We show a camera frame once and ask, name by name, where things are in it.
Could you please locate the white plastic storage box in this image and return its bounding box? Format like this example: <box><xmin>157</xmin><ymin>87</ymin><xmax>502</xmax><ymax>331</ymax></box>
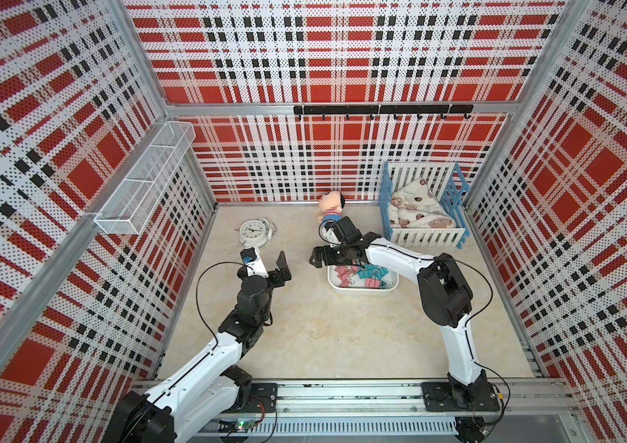
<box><xmin>327</xmin><ymin>264</ymin><xmax>399</xmax><ymax>295</ymax></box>

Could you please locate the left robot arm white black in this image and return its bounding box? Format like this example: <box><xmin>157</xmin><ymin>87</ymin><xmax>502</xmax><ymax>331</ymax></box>
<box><xmin>102</xmin><ymin>247</ymin><xmax>292</xmax><ymax>442</ymax></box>

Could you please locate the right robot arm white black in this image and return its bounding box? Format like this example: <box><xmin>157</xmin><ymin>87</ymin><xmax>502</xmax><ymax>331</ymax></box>
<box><xmin>309</xmin><ymin>233</ymin><xmax>487</xmax><ymax>389</ymax></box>

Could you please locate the white alarm clock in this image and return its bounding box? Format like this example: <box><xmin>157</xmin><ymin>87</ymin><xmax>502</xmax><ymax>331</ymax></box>
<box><xmin>239</xmin><ymin>218</ymin><xmax>276</xmax><ymax>248</ymax></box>

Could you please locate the pink baby doll toy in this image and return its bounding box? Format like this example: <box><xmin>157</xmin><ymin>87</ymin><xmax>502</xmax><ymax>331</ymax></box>
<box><xmin>317</xmin><ymin>191</ymin><xmax>346</xmax><ymax>223</ymax></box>

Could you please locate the printed crib blanket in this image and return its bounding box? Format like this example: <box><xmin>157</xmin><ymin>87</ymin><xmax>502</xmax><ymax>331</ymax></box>
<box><xmin>388</xmin><ymin>178</ymin><xmax>457</xmax><ymax>229</ymax></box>

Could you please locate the blue white toy crib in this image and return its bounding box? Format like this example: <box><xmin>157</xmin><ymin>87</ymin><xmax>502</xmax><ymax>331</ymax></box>
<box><xmin>379</xmin><ymin>162</ymin><xmax>470</xmax><ymax>248</ymax></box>

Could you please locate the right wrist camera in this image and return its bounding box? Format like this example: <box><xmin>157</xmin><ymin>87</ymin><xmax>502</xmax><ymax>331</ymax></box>
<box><xmin>321</xmin><ymin>216</ymin><xmax>362</xmax><ymax>245</ymax></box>

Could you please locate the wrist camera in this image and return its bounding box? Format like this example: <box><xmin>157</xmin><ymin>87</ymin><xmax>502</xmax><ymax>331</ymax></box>
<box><xmin>241</xmin><ymin>247</ymin><xmax>268</xmax><ymax>278</ymax></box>
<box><xmin>321</xmin><ymin>216</ymin><xmax>362</xmax><ymax>245</ymax></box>

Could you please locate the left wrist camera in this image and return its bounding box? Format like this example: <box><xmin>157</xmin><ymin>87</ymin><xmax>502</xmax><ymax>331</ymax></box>
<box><xmin>241</xmin><ymin>247</ymin><xmax>268</xmax><ymax>278</ymax></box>

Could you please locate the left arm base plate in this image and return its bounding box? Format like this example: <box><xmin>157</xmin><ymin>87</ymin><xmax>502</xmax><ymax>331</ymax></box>
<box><xmin>224</xmin><ymin>382</ymin><xmax>278</xmax><ymax>415</ymax></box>

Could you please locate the black hook rail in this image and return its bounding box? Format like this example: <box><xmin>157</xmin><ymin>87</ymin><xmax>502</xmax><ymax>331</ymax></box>
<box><xmin>293</xmin><ymin>104</ymin><xmax>474</xmax><ymax>116</ymax></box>

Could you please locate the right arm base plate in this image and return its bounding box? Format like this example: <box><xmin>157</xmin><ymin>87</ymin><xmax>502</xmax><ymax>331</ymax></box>
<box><xmin>420</xmin><ymin>382</ymin><xmax>502</xmax><ymax>413</ymax></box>

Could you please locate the aluminium front rail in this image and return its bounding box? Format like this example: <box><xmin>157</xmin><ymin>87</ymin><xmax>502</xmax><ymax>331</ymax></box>
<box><xmin>251</xmin><ymin>378</ymin><xmax>578</xmax><ymax>418</ymax></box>

